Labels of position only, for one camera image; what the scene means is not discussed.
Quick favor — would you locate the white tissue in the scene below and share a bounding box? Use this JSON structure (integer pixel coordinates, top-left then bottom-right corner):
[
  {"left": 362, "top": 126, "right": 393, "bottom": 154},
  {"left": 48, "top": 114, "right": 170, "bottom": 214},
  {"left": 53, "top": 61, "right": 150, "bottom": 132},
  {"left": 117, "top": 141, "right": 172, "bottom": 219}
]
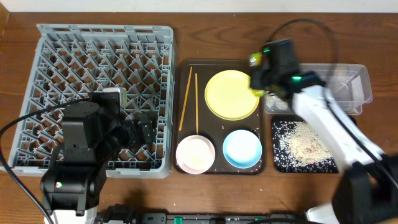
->
[{"left": 266, "top": 93, "right": 289, "bottom": 110}]

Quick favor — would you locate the green orange snack wrapper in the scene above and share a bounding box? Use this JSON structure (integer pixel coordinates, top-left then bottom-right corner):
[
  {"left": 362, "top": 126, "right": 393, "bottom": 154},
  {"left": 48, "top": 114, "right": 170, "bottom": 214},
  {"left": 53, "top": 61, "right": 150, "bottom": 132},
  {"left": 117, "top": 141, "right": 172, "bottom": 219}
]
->
[{"left": 249, "top": 52, "right": 266, "bottom": 97}]

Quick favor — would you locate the yellow round plate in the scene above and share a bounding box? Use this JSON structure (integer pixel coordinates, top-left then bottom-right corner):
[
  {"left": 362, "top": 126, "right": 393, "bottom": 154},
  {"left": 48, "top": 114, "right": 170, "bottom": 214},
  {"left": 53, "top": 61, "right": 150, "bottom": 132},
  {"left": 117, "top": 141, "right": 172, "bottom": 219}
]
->
[{"left": 204, "top": 70, "right": 259, "bottom": 121}]

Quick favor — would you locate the light blue bowl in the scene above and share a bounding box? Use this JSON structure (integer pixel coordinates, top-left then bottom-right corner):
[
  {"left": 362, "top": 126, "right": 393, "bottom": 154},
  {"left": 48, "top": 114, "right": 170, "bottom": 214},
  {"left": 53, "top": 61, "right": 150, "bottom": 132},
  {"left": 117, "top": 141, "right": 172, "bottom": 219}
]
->
[{"left": 222, "top": 129, "right": 262, "bottom": 169}]

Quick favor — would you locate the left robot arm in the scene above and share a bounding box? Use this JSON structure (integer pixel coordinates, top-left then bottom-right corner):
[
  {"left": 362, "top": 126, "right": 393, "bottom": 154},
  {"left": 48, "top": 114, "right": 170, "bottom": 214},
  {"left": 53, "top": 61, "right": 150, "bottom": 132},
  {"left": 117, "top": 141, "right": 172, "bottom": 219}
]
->
[{"left": 40, "top": 92, "right": 155, "bottom": 223}]

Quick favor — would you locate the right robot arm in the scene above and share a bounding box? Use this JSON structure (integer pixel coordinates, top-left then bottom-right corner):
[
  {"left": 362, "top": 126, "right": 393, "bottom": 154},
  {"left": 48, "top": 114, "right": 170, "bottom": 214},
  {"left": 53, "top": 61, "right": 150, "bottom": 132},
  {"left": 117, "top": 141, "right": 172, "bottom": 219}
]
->
[{"left": 249, "top": 40, "right": 397, "bottom": 223}]

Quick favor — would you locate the clear plastic waste bin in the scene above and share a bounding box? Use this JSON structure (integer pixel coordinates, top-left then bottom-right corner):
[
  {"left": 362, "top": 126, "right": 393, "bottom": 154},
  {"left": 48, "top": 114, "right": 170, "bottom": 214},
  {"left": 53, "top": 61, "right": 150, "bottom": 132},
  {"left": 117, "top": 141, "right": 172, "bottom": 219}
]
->
[{"left": 264, "top": 63, "right": 373, "bottom": 115}]

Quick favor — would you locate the black food waste tray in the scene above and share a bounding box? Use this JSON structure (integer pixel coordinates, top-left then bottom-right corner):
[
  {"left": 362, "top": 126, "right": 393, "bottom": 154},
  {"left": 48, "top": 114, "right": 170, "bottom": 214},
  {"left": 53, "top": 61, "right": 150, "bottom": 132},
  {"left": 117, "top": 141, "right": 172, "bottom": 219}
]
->
[{"left": 271, "top": 114, "right": 358, "bottom": 174}]

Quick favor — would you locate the dark brown serving tray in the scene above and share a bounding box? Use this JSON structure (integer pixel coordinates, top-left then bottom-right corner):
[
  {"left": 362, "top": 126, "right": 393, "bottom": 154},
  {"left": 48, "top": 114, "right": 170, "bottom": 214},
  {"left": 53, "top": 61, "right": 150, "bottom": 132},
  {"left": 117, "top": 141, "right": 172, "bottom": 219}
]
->
[{"left": 172, "top": 59, "right": 267, "bottom": 175}]

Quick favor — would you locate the grey plastic dish rack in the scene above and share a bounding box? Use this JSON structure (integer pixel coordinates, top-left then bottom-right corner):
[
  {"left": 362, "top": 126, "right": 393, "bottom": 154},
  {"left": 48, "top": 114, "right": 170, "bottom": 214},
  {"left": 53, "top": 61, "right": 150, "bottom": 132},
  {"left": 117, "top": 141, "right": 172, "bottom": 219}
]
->
[{"left": 21, "top": 24, "right": 177, "bottom": 179}]

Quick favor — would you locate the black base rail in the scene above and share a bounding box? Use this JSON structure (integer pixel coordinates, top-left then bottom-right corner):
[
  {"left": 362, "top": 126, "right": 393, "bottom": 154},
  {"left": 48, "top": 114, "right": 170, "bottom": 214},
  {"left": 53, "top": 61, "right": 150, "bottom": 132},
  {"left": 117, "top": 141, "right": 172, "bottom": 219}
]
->
[{"left": 94, "top": 204, "right": 309, "bottom": 224}]

